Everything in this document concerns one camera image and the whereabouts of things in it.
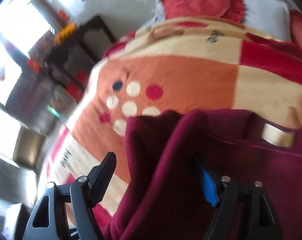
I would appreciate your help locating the red heart pillow right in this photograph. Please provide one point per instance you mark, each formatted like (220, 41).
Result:
(296, 27)

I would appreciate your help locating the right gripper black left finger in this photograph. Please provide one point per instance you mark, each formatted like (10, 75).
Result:
(65, 211)

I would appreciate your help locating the patterned orange fleece blanket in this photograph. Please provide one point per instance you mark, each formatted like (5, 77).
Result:
(179, 64)

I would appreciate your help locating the dark wooden side table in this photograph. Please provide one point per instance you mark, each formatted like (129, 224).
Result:
(32, 92)

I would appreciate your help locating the maroon fleece sweater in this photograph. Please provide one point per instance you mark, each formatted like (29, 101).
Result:
(168, 157)

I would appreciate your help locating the red heart pillow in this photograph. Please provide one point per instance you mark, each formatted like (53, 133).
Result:
(296, 27)
(232, 10)

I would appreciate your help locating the yellow plastic basket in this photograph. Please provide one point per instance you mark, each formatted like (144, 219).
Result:
(67, 31)

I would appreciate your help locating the white rectangular pillow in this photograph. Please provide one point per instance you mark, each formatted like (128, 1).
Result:
(269, 16)

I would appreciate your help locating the red heart pillow left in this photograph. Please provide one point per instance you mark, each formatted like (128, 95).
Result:
(232, 10)

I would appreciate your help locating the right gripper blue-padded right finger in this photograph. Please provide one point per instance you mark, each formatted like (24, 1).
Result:
(243, 211)

